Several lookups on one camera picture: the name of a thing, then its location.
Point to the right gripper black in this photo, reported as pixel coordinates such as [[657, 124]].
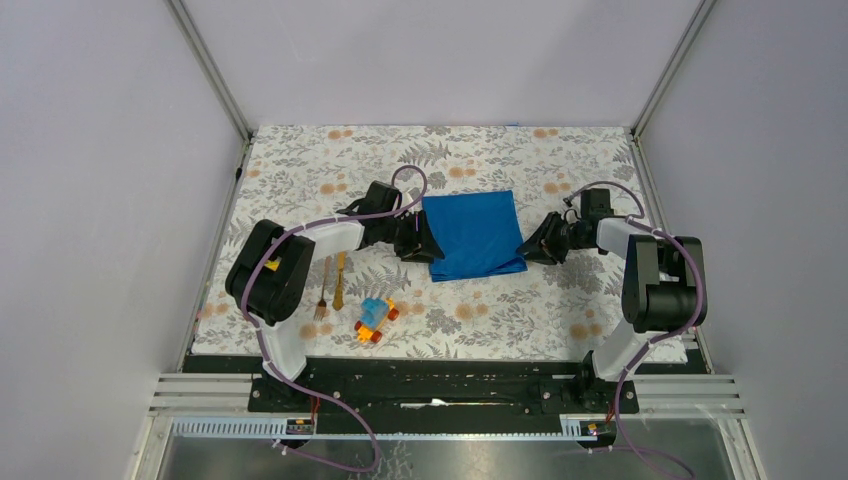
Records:
[[541, 245]]

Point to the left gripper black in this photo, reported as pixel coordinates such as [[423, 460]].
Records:
[[421, 245]]

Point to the blue cloth napkin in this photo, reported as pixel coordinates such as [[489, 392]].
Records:
[[478, 233]]

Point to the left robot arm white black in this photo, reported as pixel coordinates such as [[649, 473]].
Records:
[[269, 275]]

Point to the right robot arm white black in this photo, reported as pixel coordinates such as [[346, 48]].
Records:
[[663, 287]]

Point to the floral tablecloth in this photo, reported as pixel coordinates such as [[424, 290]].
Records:
[[295, 174]]

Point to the blue orange toy car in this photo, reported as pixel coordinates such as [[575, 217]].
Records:
[[375, 313]]

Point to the gold fork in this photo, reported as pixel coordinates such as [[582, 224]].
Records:
[[321, 305]]

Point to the yellow toy block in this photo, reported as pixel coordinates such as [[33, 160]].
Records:
[[272, 265]]

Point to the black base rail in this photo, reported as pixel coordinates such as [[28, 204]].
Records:
[[442, 396]]

